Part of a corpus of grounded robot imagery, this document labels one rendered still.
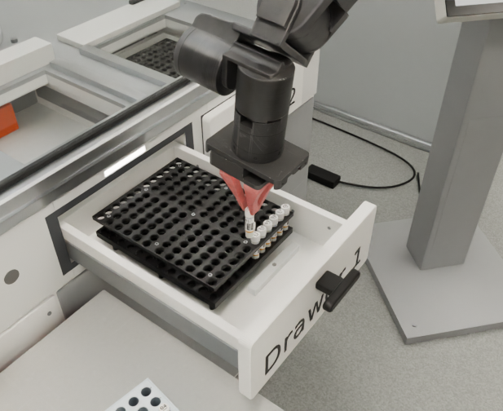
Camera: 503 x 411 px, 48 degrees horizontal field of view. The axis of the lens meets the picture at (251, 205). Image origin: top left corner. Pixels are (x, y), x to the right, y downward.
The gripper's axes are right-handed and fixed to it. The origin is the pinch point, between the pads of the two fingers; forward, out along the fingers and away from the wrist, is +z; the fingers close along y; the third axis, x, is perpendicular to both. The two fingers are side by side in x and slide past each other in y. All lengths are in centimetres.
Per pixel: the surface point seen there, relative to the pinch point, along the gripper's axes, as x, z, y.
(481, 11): -79, 2, -1
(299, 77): -45, 11, 20
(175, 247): 5.6, 8.5, 7.4
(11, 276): 20.8, 12.2, 22.5
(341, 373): -46, 98, -8
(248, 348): 13.9, 4.3, -10.3
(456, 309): -85, 93, -26
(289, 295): 5.6, 3.7, -10.1
